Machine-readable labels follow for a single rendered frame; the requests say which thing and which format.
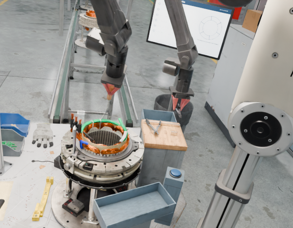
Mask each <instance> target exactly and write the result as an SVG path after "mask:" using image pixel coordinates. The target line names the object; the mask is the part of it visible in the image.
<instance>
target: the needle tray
mask: <svg viewBox="0 0 293 228"><path fill-rule="evenodd" d="M175 206H176V203H175V201H174V200H173V199H172V197H171V196H170V195H169V193H168V192H167V191H166V189H165V188H164V187H163V185H162V184H161V183H160V182H157V183H153V184H149V185H145V186H141V187H138V188H135V189H131V190H127V191H123V192H120V193H116V194H113V195H108V196H105V197H101V198H98V199H94V202H93V211H94V213H95V215H96V218H97V220H98V222H99V224H100V226H101V228H150V224H151V220H153V219H156V218H159V217H162V216H165V215H168V214H171V213H173V212H174V209H175Z"/></svg>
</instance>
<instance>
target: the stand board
mask: <svg viewBox="0 0 293 228"><path fill-rule="evenodd" d="M144 121H145V119H142V121H141V126H142V135H143V142H144V147H147V148H157V149H168V150H178V151H187V144H186V141H185V138H184V135H183V132H182V130H181V127H172V126H163V125H160V127H159V128H158V133H159V135H158V134H153V133H151V131H152V128H151V127H150V126H148V125H147V124H145V123H143V122H144ZM149 121H152V122H159V121H155V120H149ZM161 123H171V124H179V123H173V122H164V121H161ZM151 125H152V126H153V127H154V128H155V129H156V126H158V125H154V124H151ZM171 131H172V132H178V133H177V136H173V135H170V134H171Z"/></svg>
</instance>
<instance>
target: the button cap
mask: <svg viewBox="0 0 293 228"><path fill-rule="evenodd" d="M170 173H171V175H173V176H176V177H179V176H180V174H181V172H180V171H179V170H178V169H172V170H171V172H170Z"/></svg>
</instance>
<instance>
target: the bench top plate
mask: <svg viewBox="0 0 293 228"><path fill-rule="evenodd" d="M37 124H38V123H30V129H29V133H28V135H27V137H25V139H24V142H25V145H24V148H23V151H22V154H21V155H20V156H19V157H9V156H3V159H4V161H7V162H10V163H13V164H14V165H13V166H12V167H11V168H10V169H9V170H8V171H7V172H6V173H4V174H3V175H2V176H0V181H14V182H13V186H12V190H11V193H10V197H9V201H8V205H7V208H6V212H5V216H4V220H3V221H0V228H37V227H40V226H42V225H45V224H47V226H48V228H65V227H64V226H62V225H61V224H60V223H59V222H58V220H57V219H56V218H55V216H54V214H53V212H52V208H51V196H52V193H53V190H54V188H55V187H56V185H57V184H58V183H59V182H60V181H61V180H62V179H63V178H65V177H66V176H65V175H64V173H63V171H62V170H60V169H58V168H56V167H54V163H52V162H54V159H55V158H56V157H57V156H59V155H60V153H61V140H62V138H63V136H65V133H66V132H67V131H68V130H69V129H71V128H70V124H56V123H51V125H50V128H51V130H52V133H53V139H52V140H53V146H52V147H51V146H50V145H49V141H47V148H43V141H42V143H41V147H37V143H38V141H36V142H35V144H32V141H33V133H34V131H35V130H36V129H37ZM127 128H128V127H127ZM128 129H130V130H132V131H133V132H135V133H136V134H137V135H138V136H139V135H140V130H141V128H128ZM50 151H54V154H50ZM46 155H47V156H46ZM32 160H35V162H32ZM39 161H42V162H39ZM43 161H46V162H43ZM48 161H51V162H48ZM41 165H44V166H45V167H44V168H42V169H40V168H39V166H41ZM47 176H49V177H50V178H51V177H54V180H53V185H51V187H50V191H49V194H48V198H47V202H46V206H45V210H44V213H43V217H40V218H39V221H32V216H33V212H35V208H36V205H37V203H39V204H40V202H41V199H42V195H43V192H44V188H45V185H46V178H47ZM185 207H186V201H185V198H184V195H183V192H182V190H181V192H180V195H179V198H178V202H177V205H176V208H175V211H174V215H173V218H172V221H171V224H170V226H167V225H163V224H160V223H155V222H154V219H153V220H151V224H150V228H175V226H176V224H177V222H178V220H179V218H180V217H181V215H182V213H183V211H184V209H185Z"/></svg>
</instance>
